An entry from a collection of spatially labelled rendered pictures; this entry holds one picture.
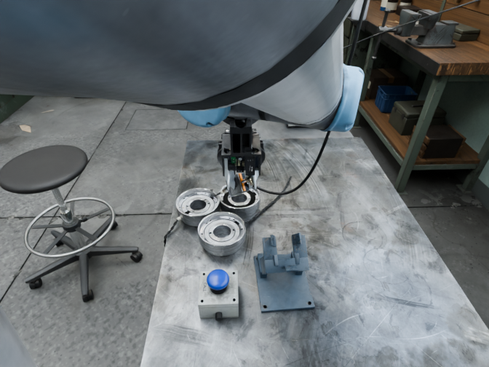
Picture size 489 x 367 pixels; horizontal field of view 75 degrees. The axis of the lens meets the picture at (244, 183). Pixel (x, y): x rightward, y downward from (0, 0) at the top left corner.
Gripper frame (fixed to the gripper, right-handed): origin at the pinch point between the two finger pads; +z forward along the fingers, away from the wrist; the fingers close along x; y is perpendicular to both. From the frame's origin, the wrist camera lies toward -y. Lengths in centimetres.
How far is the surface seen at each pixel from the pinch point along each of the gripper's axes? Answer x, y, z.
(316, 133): 33, -61, 32
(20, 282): -110, -28, 95
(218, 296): -4.6, 24.5, 3.9
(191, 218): -11.9, 3.8, 7.9
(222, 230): -4.7, 6.0, 9.8
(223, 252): -4.3, 13.0, 7.9
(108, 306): -63, -14, 94
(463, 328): 38.6, 29.5, 8.3
